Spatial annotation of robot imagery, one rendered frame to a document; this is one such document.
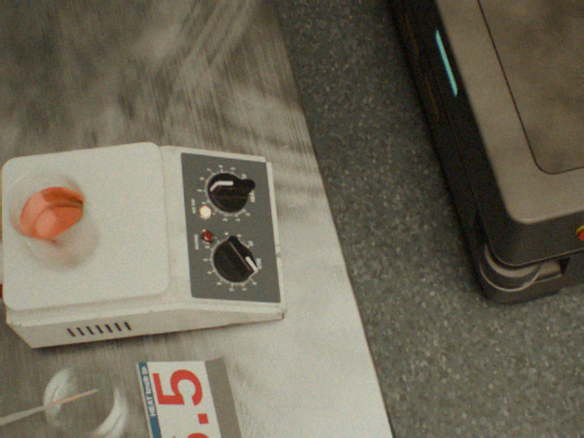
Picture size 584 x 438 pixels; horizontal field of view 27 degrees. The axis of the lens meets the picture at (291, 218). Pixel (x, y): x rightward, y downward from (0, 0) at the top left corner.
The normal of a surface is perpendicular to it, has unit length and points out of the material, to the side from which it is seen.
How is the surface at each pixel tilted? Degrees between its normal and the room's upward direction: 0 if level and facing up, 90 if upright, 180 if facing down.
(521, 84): 0
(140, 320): 90
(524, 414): 0
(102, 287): 0
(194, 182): 30
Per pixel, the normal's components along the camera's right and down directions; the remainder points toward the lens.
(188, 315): 0.11, 0.92
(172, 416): 0.58, -0.44
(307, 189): -0.06, -0.37
